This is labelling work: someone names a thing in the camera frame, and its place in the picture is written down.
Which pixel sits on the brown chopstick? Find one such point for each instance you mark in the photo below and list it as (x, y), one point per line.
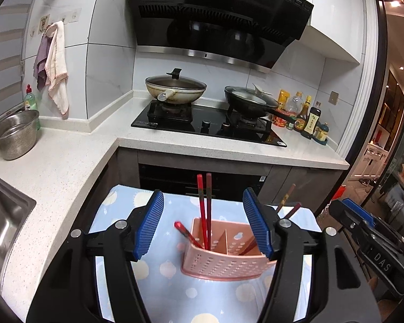
(279, 214)
(282, 203)

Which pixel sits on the dark soy sauce bottle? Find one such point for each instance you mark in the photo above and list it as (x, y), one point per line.
(312, 120)

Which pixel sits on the black gas stove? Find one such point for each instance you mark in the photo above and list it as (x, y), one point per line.
(206, 121)

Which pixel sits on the brown sauce bottle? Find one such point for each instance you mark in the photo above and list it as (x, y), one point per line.
(302, 116)

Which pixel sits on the black wok with lid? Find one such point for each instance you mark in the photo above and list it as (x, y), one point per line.
(252, 104)

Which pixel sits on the red chopstick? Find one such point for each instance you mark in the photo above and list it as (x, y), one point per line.
(187, 234)
(202, 210)
(208, 208)

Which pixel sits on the beige wok with lid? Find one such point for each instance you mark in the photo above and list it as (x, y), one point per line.
(173, 88)

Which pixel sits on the stainless steel sink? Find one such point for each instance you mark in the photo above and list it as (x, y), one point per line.
(15, 207)

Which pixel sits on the pink hanging towel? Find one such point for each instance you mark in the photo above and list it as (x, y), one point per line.
(56, 67)

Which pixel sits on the green dish soap bottle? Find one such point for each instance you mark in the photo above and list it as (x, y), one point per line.
(30, 99)

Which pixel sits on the stainless steel colander bowl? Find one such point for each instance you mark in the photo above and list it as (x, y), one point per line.
(18, 134)

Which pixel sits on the blue polka dot tablecloth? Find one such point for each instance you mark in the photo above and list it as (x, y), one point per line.
(168, 294)

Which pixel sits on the red plastic bag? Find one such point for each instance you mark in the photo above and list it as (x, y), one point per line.
(339, 192)

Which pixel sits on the pink plastic utensil holder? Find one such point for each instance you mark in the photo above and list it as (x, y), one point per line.
(226, 260)

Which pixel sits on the purple hanging cloth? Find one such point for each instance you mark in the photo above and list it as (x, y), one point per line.
(39, 67)

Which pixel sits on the black range hood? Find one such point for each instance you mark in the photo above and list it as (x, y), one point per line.
(247, 33)

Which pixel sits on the small green spice jar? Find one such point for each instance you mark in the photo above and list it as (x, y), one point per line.
(290, 126)

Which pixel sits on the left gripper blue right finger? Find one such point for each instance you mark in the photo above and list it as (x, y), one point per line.
(261, 219)

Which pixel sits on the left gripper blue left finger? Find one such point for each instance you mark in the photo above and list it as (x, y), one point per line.
(147, 218)

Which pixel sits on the clear oil bottle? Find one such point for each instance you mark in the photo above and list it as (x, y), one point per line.
(294, 104)

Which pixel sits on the green condiment jar set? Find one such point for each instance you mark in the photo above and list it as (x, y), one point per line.
(320, 134)

